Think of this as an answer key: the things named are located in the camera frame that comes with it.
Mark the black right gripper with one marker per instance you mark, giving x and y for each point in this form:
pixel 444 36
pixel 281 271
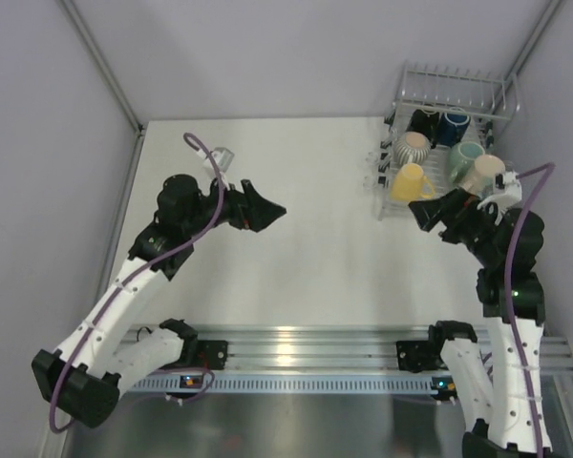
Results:
pixel 460 203

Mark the grey striped mug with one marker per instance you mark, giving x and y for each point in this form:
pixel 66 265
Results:
pixel 411 147

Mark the left aluminium frame post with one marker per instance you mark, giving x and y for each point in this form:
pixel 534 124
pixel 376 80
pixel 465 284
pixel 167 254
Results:
pixel 86 36

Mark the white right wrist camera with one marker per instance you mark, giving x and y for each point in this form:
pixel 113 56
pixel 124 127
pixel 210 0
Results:
pixel 506 193

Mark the right aluminium frame post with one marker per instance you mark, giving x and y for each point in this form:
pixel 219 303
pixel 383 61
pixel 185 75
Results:
pixel 550 10

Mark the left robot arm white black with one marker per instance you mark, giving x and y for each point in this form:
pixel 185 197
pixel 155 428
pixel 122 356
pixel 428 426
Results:
pixel 86 375

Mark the aluminium frame post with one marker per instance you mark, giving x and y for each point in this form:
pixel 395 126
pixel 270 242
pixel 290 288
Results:
pixel 86 36
pixel 550 10

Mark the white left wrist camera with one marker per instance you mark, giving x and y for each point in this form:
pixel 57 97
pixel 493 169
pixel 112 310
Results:
pixel 223 158

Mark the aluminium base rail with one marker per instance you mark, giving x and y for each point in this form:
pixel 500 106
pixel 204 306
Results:
pixel 287 348

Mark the yellow mug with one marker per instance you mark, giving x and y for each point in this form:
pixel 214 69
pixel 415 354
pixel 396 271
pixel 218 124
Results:
pixel 411 183

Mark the dark blue mug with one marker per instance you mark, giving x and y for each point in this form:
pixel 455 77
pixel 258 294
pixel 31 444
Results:
pixel 451 128

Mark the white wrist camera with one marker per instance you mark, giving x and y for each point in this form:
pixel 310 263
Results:
pixel 223 158
pixel 506 193

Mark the black mug cream inside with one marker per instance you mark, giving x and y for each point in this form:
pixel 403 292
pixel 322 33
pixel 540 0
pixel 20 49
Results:
pixel 424 122

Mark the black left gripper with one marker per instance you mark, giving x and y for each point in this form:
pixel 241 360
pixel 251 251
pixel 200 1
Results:
pixel 250 211

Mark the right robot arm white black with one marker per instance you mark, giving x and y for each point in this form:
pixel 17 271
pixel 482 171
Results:
pixel 501 405

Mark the teal green mug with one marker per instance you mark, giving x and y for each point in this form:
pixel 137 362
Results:
pixel 460 159

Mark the tall beige floral cup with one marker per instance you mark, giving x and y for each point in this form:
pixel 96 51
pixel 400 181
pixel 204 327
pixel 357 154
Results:
pixel 481 174

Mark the clear dish rack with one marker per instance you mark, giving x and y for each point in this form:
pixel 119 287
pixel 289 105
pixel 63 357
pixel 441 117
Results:
pixel 435 109

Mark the perforated cable duct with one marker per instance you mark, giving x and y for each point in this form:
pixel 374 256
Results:
pixel 328 384

